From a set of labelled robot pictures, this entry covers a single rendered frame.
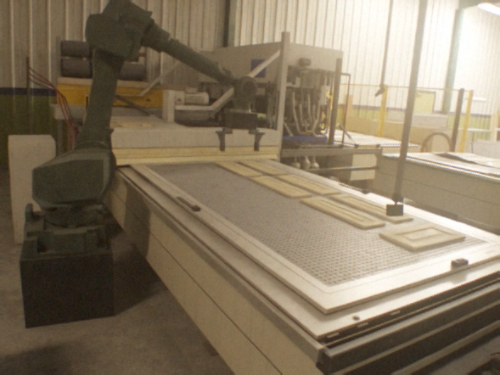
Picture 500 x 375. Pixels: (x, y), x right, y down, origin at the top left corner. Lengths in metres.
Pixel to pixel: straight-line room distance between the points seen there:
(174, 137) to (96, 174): 1.62
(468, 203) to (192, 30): 6.24
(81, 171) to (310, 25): 8.56
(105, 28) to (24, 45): 5.50
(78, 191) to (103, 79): 0.86
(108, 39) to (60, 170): 0.89
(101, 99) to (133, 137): 1.06
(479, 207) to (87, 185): 4.61
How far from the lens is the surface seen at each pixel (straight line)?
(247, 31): 9.58
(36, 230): 3.00
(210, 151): 4.45
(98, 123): 3.14
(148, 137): 4.17
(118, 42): 2.83
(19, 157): 4.39
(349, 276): 1.91
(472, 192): 5.75
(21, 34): 8.27
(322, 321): 1.58
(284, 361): 1.77
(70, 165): 2.78
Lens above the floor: 1.66
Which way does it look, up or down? 13 degrees down
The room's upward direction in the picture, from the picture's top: 4 degrees clockwise
